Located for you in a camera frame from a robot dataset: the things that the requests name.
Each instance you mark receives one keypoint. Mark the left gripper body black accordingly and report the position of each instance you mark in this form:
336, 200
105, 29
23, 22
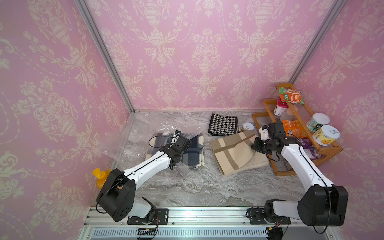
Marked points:
181, 155

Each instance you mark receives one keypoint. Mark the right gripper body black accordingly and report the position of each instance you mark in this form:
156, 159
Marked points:
263, 146

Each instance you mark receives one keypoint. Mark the navy grey checked scarf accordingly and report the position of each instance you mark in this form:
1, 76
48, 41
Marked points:
193, 157

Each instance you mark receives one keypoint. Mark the clear plastic vacuum bag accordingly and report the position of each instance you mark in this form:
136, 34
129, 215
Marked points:
129, 147

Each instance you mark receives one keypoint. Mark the beige plaid scarf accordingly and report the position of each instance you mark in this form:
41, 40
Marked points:
233, 144

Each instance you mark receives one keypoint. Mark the black white houndstooth scarf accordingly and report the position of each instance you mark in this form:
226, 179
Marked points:
221, 125

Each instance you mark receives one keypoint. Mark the cream fuzzy scarf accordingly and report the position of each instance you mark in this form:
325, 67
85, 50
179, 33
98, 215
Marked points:
244, 161

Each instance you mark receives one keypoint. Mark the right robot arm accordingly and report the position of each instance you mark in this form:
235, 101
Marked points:
323, 204

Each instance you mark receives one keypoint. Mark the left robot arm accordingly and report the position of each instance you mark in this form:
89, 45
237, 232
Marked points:
117, 197

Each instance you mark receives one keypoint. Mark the wooden two-tier rack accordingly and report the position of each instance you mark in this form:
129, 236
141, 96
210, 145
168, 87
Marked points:
301, 115

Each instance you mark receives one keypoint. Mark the clear plastic bottle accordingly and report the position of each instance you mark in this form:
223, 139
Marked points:
288, 115

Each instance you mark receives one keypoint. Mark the purple snack packet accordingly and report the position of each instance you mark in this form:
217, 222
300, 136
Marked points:
309, 149

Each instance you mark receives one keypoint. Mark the pink lid white jar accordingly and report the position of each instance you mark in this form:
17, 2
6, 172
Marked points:
281, 107

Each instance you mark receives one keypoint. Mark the green white can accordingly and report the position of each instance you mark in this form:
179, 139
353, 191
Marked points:
317, 121

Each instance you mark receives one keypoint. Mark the green orange snack packet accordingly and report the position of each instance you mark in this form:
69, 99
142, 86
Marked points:
291, 96

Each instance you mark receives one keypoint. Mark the yellow white can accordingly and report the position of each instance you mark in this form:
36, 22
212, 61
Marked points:
326, 135

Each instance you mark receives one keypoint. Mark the yellow orange bottle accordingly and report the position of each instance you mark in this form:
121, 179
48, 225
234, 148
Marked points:
101, 176

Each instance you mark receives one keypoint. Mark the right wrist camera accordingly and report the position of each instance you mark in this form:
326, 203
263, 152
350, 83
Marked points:
264, 133

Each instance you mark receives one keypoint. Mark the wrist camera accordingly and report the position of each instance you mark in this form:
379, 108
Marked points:
177, 134
264, 133

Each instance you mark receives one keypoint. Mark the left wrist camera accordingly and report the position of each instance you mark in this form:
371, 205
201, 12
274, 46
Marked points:
177, 134

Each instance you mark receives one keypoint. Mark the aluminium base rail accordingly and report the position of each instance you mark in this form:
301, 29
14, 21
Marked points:
201, 223

